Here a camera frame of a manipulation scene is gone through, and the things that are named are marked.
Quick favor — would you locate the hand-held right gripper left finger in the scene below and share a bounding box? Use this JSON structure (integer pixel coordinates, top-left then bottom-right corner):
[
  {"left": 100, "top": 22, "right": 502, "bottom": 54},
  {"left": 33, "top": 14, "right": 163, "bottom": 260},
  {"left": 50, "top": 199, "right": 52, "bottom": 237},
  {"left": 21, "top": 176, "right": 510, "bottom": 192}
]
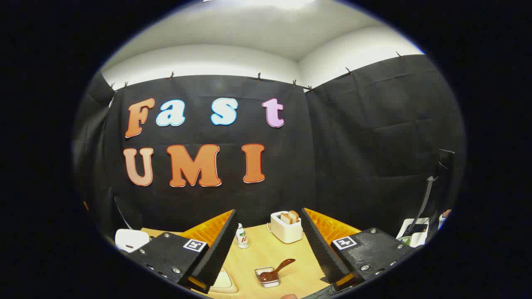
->
[{"left": 125, "top": 209, "right": 238, "bottom": 294}]

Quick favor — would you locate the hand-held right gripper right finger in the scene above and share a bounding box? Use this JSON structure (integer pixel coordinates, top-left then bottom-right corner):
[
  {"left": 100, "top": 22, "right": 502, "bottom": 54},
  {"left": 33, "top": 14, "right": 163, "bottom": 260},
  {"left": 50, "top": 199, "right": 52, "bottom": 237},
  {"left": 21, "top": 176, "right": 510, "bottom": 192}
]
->
[{"left": 301, "top": 208, "right": 416, "bottom": 291}]

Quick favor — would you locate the clear tray of rice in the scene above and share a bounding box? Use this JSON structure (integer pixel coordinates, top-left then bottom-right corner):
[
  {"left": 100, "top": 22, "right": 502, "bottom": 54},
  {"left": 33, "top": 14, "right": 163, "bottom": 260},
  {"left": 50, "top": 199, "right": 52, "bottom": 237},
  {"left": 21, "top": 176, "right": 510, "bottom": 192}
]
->
[{"left": 208, "top": 268, "right": 239, "bottom": 294}]

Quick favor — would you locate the brown wooden spoon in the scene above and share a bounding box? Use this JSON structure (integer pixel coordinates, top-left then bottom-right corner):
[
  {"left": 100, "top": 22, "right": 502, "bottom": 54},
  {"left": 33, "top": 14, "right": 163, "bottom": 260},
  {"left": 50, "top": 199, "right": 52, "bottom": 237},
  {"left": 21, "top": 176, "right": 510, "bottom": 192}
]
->
[{"left": 260, "top": 258, "right": 296, "bottom": 283}]

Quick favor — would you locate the clear wire chopstick holder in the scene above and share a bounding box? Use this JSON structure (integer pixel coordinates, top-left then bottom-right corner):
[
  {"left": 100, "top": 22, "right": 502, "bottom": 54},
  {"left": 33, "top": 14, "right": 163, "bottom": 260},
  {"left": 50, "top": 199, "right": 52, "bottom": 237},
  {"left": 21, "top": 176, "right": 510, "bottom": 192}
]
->
[{"left": 254, "top": 267, "right": 281, "bottom": 288}]

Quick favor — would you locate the white rice cooker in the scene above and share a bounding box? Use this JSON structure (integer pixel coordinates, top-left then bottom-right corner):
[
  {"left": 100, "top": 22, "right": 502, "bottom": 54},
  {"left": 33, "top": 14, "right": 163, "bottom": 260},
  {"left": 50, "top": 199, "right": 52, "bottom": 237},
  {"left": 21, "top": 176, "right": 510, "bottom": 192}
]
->
[{"left": 115, "top": 229, "right": 150, "bottom": 253}]

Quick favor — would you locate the white drink bottle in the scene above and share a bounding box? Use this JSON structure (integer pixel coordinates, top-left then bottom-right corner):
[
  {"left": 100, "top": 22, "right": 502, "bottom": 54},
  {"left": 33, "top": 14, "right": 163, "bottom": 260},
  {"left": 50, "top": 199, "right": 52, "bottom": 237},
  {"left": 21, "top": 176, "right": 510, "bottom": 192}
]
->
[{"left": 236, "top": 223, "right": 249, "bottom": 249}]

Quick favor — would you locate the white toaster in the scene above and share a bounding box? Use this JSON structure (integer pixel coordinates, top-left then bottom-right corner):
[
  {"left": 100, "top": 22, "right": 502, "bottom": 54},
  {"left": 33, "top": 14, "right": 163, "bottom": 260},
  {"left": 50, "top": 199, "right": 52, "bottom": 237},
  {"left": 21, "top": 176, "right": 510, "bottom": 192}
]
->
[{"left": 269, "top": 211, "right": 303, "bottom": 244}]

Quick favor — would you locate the white side board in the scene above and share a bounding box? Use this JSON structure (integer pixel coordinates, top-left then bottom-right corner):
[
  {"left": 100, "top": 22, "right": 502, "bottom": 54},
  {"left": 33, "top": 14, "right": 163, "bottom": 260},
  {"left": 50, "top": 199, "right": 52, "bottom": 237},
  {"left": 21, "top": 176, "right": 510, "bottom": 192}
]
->
[{"left": 397, "top": 218, "right": 441, "bottom": 248}]

